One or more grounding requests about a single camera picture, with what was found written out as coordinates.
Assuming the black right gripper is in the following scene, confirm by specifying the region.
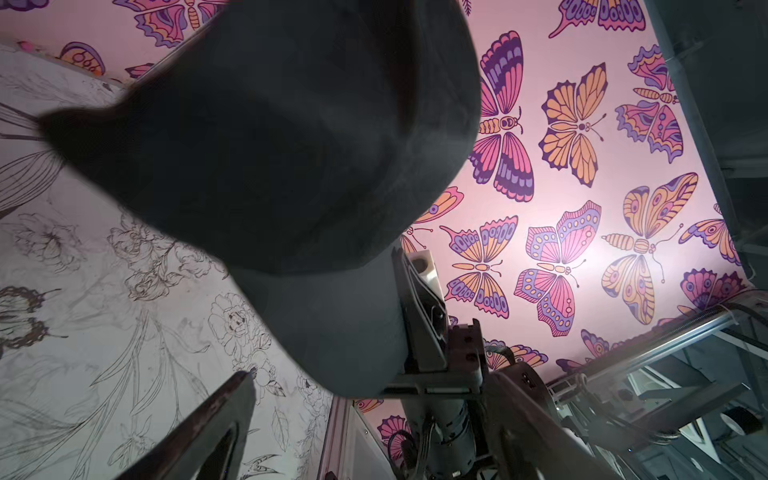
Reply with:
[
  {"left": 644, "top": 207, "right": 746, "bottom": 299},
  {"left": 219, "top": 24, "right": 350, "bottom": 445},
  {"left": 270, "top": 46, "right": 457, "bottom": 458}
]
[{"left": 377, "top": 245, "right": 559, "bottom": 480}]

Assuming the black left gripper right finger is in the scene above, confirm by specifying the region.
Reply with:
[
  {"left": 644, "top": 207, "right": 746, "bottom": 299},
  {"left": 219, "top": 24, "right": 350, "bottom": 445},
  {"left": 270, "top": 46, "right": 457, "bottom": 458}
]
[{"left": 483, "top": 372, "right": 618, "bottom": 479}]

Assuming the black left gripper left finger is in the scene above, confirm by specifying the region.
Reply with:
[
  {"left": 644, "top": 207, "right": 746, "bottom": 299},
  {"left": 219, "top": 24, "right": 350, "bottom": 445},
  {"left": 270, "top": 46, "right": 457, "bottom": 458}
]
[{"left": 118, "top": 371, "right": 256, "bottom": 480}]

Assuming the black cap with white patch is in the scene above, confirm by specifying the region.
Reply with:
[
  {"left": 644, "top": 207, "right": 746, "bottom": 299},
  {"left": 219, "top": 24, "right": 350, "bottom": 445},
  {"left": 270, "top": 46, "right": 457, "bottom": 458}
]
[{"left": 38, "top": 1, "right": 480, "bottom": 397}]

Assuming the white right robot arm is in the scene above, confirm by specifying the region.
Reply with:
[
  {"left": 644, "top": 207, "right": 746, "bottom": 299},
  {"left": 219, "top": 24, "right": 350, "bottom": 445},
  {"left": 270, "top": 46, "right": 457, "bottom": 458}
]
[{"left": 378, "top": 270, "right": 767, "bottom": 479}]

